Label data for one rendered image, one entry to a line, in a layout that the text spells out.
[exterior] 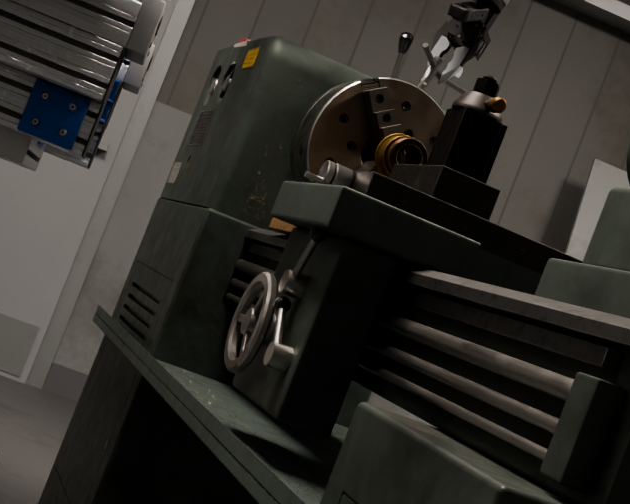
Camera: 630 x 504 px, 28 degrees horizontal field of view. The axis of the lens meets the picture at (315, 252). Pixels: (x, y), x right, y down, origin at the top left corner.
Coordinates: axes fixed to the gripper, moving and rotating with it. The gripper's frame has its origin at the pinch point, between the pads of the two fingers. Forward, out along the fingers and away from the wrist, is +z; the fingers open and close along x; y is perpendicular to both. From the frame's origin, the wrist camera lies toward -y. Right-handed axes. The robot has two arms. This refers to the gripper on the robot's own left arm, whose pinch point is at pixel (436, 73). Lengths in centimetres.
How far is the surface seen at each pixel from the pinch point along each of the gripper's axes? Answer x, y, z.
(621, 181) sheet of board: 18, 290, -78
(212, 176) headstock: 28, -3, 42
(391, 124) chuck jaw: -3.6, -14.2, 17.1
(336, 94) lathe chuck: 8.7, -16.2, 17.4
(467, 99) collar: -31, -61, 19
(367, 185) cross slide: -29, -71, 40
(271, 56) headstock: 28.0, -11.3, 15.6
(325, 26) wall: 151, 238, -66
